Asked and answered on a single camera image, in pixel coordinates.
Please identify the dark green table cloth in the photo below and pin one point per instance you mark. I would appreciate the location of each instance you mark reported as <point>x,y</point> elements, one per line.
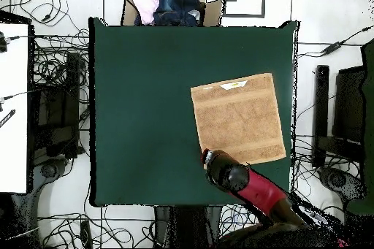
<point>146,114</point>

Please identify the pink garment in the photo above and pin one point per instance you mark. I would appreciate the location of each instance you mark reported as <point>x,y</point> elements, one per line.
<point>146,6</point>

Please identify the black equipment rack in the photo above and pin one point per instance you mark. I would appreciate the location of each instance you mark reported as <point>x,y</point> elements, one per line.
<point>58,114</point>

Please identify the blue jeans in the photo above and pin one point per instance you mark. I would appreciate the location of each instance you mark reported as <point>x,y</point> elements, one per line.
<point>178,6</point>

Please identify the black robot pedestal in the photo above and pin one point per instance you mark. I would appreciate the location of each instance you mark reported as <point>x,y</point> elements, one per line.
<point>187,225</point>

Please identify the white table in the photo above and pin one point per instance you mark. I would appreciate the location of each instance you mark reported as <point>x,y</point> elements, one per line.
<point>13,108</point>

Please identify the black upright bar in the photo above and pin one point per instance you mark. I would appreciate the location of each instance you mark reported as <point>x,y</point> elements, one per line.
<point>320,114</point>

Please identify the tan terry towel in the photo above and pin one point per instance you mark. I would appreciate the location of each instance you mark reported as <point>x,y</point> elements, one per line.
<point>239,117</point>

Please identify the green fabric sheet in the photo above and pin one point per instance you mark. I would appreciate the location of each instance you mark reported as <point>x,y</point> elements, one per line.
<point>368,114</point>

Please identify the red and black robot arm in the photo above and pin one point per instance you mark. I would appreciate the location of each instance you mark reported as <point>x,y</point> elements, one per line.
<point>260,192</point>

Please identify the black power strip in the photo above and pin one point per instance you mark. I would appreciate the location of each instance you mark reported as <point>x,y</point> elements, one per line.
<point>86,233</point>

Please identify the brown cardboard box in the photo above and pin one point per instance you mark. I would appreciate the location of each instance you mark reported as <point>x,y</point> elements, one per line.
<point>213,12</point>

